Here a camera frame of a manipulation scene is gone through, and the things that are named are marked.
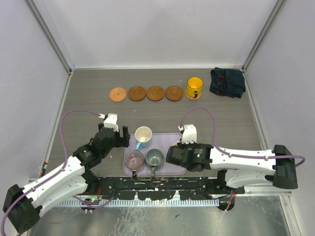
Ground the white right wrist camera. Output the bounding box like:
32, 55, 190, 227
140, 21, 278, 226
178, 124, 197, 145

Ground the brown wooden coaster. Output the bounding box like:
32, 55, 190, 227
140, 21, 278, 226
128, 86, 146, 101
165, 86, 184, 101
146, 86, 164, 101

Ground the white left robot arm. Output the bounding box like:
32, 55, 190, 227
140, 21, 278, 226
1, 123, 130, 234

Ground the purple glass mug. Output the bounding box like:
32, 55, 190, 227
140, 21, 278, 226
125, 150, 145, 178

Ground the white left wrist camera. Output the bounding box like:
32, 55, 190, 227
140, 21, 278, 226
98, 114, 119, 132

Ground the woven rattan coaster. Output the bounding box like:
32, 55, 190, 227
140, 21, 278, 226
109, 87, 127, 102
185, 90, 202, 100

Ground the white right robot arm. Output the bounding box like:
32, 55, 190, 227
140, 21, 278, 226
166, 144, 298, 194

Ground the aluminium front rail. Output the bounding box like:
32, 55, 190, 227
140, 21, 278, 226
24, 176, 292, 197

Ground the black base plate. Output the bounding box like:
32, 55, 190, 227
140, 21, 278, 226
81, 177, 231, 201

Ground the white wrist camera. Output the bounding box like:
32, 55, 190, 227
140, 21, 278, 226
178, 124, 197, 145
98, 114, 119, 132

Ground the lilac plastic tray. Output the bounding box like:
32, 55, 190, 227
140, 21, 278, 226
124, 133, 187, 176

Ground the light blue mug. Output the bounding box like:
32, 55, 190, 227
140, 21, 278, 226
135, 126, 153, 150

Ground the grey-green ceramic mug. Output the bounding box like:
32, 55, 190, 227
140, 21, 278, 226
145, 149, 164, 177

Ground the dark blue folded cloth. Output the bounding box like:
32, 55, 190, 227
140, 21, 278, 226
209, 67, 246, 98

